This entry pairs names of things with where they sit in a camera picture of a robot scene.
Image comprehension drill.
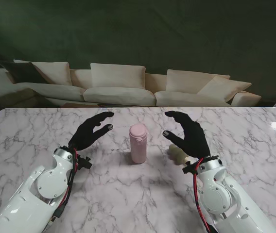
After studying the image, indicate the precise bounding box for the red black left arm cable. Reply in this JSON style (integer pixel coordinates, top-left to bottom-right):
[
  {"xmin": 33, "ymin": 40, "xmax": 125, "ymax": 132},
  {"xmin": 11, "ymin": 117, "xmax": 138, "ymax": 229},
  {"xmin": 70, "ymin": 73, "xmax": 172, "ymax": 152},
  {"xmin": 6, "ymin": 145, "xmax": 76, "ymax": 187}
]
[{"xmin": 47, "ymin": 148, "xmax": 79, "ymax": 226}]

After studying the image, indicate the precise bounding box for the cream sofa seat cushion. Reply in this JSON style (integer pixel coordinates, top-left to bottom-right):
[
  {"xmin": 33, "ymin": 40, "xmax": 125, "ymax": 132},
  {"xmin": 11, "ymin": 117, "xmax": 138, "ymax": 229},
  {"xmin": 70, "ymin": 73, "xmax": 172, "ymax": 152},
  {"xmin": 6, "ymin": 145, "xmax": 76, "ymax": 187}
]
[
  {"xmin": 14, "ymin": 82, "xmax": 86, "ymax": 102},
  {"xmin": 154, "ymin": 91, "xmax": 232, "ymax": 107},
  {"xmin": 83, "ymin": 86, "xmax": 156, "ymax": 107}
]

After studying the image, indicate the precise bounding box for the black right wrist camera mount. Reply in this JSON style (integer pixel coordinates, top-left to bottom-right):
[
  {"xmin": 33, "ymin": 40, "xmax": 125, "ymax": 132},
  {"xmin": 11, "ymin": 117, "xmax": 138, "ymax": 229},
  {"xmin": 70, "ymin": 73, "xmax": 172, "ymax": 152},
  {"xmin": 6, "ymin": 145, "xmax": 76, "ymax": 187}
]
[{"xmin": 182, "ymin": 162, "xmax": 199, "ymax": 175}]

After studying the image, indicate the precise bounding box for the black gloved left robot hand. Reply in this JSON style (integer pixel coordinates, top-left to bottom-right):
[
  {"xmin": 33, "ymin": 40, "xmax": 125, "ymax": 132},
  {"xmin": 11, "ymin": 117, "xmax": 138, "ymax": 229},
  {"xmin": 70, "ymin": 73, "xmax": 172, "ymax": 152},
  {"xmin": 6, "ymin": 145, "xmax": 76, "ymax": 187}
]
[{"xmin": 68, "ymin": 112, "xmax": 115, "ymax": 151}]

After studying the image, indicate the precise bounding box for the cream sofa back pillow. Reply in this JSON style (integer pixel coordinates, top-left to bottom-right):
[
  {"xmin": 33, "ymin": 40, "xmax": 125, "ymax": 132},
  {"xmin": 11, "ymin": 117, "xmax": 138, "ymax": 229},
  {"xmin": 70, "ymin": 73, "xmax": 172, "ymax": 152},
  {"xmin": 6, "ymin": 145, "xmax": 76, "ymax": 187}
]
[
  {"xmin": 13, "ymin": 59, "xmax": 70, "ymax": 86},
  {"xmin": 197, "ymin": 75, "xmax": 252, "ymax": 103},
  {"xmin": 90, "ymin": 63, "xmax": 146, "ymax": 89},
  {"xmin": 166, "ymin": 69, "xmax": 231, "ymax": 94}
]

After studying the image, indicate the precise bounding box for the cream sofa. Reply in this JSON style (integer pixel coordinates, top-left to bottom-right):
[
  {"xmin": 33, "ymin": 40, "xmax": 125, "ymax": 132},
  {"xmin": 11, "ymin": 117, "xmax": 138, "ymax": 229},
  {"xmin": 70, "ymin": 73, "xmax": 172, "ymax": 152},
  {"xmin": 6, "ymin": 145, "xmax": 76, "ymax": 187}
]
[{"xmin": 0, "ymin": 59, "xmax": 262, "ymax": 108}]

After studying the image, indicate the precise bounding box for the pink thermos body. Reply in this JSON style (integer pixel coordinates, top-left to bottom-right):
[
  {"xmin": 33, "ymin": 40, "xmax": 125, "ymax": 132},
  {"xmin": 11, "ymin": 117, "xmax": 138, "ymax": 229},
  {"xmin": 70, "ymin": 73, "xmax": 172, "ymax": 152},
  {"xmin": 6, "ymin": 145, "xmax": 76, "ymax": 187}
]
[{"xmin": 129, "ymin": 138, "xmax": 146, "ymax": 164}]

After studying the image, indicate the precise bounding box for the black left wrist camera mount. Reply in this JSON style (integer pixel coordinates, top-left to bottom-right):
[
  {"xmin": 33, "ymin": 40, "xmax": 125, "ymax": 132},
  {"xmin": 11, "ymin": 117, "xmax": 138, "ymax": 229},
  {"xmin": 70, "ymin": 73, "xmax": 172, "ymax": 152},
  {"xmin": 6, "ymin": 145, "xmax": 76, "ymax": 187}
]
[{"xmin": 77, "ymin": 156, "xmax": 92, "ymax": 171}]

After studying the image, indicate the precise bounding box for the red black right arm cable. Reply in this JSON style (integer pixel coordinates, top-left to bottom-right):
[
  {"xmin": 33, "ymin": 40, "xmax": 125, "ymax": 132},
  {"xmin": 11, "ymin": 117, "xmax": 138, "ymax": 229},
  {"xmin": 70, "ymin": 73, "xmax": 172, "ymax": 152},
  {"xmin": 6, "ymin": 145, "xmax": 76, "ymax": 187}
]
[{"xmin": 192, "ymin": 159, "xmax": 216, "ymax": 233}]

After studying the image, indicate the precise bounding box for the dark brown sofa pillow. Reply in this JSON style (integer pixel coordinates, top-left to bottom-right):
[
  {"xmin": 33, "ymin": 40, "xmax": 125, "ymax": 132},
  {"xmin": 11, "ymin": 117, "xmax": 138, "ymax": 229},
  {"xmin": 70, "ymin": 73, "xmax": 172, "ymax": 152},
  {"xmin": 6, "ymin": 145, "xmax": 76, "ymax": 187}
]
[{"xmin": 0, "ymin": 59, "xmax": 49, "ymax": 85}]

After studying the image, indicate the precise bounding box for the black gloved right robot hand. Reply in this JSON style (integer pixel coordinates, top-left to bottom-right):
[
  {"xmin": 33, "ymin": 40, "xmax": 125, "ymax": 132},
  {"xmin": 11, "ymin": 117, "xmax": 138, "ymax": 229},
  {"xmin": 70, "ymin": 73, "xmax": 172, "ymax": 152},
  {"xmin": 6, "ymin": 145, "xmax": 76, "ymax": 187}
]
[{"xmin": 162, "ymin": 111, "xmax": 211, "ymax": 160}]

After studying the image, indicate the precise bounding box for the red black arm cable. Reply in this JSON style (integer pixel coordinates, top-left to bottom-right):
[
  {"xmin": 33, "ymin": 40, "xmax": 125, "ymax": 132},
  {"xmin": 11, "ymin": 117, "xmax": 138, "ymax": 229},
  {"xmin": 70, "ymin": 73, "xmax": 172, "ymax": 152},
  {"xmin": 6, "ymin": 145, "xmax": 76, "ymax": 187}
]
[
  {"xmin": 192, "ymin": 159, "xmax": 216, "ymax": 233},
  {"xmin": 47, "ymin": 148, "xmax": 79, "ymax": 226}
]

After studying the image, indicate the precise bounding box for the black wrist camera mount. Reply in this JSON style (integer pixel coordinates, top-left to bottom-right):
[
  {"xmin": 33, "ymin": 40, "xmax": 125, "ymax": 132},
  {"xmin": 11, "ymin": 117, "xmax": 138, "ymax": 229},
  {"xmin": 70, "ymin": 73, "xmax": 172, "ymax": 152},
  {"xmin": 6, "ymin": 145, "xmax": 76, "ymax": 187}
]
[
  {"xmin": 182, "ymin": 162, "xmax": 199, "ymax": 175},
  {"xmin": 77, "ymin": 156, "xmax": 92, "ymax": 171}
]

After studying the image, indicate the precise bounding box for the pink thermos lid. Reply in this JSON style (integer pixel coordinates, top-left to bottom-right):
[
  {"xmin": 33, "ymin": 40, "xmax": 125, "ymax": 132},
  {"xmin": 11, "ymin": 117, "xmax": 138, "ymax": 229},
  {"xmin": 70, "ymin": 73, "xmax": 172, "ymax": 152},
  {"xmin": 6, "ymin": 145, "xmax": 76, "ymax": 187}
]
[{"xmin": 129, "ymin": 124, "xmax": 147, "ymax": 144}]

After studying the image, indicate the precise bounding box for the sponge cup brush red handle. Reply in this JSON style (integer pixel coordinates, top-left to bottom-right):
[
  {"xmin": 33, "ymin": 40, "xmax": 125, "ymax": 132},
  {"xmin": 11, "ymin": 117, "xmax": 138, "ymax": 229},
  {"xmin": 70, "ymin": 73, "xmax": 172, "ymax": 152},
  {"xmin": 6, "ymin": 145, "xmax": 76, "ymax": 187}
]
[{"xmin": 168, "ymin": 144, "xmax": 192, "ymax": 166}]

